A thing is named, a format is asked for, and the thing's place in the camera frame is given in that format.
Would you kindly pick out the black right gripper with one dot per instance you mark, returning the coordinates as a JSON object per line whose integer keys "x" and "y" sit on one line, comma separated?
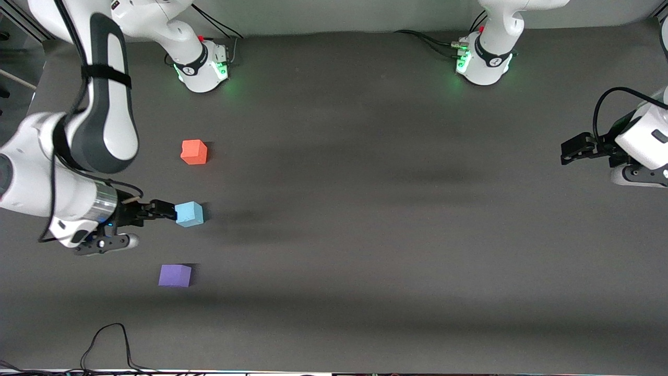
{"x": 128, "y": 213}

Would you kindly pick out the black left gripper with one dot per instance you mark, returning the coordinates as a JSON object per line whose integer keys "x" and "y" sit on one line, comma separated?
{"x": 608, "y": 142}

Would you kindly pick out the light blue foam block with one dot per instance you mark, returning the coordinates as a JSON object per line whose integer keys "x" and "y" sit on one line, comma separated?
{"x": 189, "y": 214}

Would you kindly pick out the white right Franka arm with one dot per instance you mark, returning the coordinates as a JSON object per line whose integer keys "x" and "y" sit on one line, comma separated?
{"x": 31, "y": 183}

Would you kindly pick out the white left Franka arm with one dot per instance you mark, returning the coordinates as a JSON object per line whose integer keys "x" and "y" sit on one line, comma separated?
{"x": 490, "y": 57}

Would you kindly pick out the orange foam block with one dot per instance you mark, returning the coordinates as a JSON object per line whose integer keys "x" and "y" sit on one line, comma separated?
{"x": 194, "y": 152}

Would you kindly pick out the purple foam block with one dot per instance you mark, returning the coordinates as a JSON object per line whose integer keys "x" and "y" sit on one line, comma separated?
{"x": 175, "y": 275}

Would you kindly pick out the aluminium frame rail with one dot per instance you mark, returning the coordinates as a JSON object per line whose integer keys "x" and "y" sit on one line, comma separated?
{"x": 21, "y": 28}

